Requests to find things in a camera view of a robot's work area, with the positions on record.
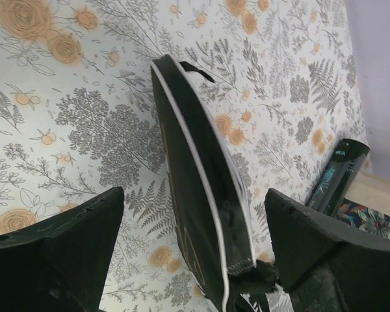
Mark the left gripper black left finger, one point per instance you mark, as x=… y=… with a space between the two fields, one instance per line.
x=61 y=263

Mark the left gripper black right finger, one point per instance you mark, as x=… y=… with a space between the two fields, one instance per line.
x=324 y=264

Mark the black teal shuttlecock tube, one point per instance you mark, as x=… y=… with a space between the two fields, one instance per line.
x=340 y=171

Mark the black racket cover bag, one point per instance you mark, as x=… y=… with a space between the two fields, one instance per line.
x=212 y=213

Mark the beige floral tote bag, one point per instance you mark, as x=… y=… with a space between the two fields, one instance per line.
x=366 y=205

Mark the floral patterned table cloth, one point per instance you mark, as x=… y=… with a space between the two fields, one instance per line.
x=78 y=116

